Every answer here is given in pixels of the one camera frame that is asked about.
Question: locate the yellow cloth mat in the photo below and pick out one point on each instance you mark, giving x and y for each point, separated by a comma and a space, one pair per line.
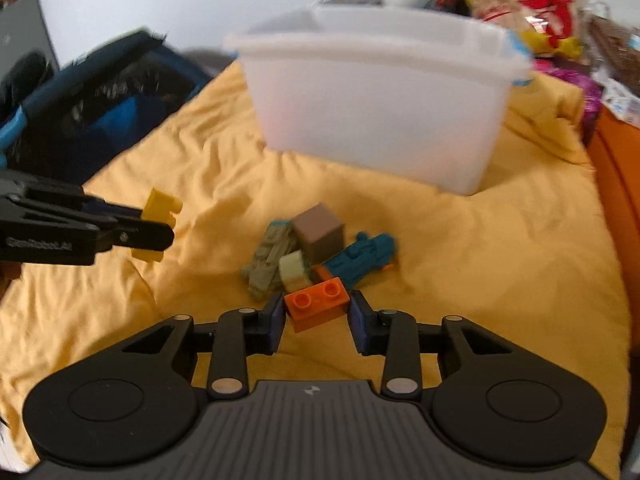
527, 256

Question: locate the orange small block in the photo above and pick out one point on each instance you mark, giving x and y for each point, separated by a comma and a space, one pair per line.
318, 304

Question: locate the magenta shiny wrapper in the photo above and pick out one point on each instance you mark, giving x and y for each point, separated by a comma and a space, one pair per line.
584, 101

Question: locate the left hand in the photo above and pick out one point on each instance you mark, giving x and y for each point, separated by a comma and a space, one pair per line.
9, 272

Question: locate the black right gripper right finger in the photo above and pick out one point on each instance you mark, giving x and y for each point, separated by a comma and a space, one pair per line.
370, 329

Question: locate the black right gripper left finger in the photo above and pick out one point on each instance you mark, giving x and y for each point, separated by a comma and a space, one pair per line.
265, 327

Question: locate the brown cube block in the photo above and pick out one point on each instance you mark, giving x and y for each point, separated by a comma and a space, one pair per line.
320, 234

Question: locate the white plastic storage bin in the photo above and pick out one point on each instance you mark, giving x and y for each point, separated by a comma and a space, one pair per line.
415, 93

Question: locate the yellow building block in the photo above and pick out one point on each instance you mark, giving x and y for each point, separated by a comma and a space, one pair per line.
159, 207

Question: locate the small white carton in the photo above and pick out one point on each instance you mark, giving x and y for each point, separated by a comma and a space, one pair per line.
621, 102

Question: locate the olive grey toy figure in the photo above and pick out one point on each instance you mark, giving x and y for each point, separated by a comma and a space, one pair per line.
262, 274

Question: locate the black red round object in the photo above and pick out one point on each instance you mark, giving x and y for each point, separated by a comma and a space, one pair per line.
459, 7

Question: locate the orange cardboard box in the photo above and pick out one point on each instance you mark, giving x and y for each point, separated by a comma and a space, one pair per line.
614, 152

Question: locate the teal toy figure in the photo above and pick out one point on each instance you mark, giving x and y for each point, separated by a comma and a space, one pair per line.
364, 255

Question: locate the pale green cube block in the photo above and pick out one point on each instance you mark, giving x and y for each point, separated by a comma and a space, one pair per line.
294, 272

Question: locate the dark blue bag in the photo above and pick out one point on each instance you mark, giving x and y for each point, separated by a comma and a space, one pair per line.
68, 125

